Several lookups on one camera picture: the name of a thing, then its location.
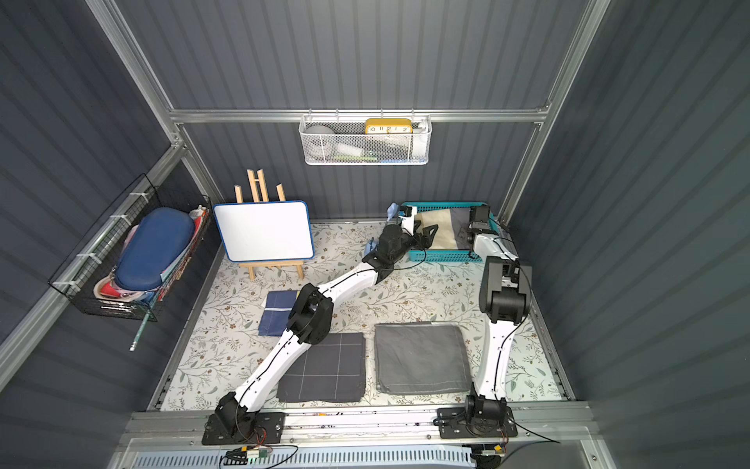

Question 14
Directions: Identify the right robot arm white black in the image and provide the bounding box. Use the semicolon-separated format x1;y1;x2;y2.
465;205;531;435

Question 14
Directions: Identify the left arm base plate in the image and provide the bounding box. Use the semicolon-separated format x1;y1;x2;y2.
201;412;286;446

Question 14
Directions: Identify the white wire wall basket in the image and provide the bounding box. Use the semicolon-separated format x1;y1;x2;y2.
299;115;433;166

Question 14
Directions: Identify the teal plastic basket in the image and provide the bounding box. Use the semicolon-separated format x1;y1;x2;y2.
398;201;517;264

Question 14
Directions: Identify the yellow clock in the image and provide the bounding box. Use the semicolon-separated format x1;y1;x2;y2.
364;117;413;136

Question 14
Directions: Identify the tape roll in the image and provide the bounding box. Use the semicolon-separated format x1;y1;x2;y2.
301;125;336;160

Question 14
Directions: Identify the blue pen holder cup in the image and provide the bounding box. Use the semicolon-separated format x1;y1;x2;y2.
364;202;400;255

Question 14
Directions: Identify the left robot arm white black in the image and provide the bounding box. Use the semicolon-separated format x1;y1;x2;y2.
214;222;439;443

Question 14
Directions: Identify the black wire side basket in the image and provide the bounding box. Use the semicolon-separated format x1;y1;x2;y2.
49;177;212;322

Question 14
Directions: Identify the plain grey pillowcase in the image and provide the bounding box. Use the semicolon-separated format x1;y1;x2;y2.
374;322;472;396

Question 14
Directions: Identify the small whiteboard blue frame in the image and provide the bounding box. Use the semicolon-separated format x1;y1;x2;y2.
214;200;316;263

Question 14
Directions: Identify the navy blue folded pillowcase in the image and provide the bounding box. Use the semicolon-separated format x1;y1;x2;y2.
258;290;298;337

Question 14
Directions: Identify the aluminium mounting rail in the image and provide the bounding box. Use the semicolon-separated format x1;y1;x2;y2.
117;402;602;451

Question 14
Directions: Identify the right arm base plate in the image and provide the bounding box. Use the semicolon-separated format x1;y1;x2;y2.
433;406;519;440

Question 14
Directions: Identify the wooden easel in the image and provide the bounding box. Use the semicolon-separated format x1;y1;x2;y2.
234;169;304;281

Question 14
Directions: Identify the blue oval case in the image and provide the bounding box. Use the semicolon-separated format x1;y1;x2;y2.
114;207;195;291

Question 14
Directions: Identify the dark grey checked pillowcase front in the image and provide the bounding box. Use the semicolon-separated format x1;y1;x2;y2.
277;333;366;404

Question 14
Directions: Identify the beige cream grey pillowcase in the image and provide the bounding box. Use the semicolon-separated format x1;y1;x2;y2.
415;207;473;251

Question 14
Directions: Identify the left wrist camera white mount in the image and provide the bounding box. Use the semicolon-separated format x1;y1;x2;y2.
398;204;417;235

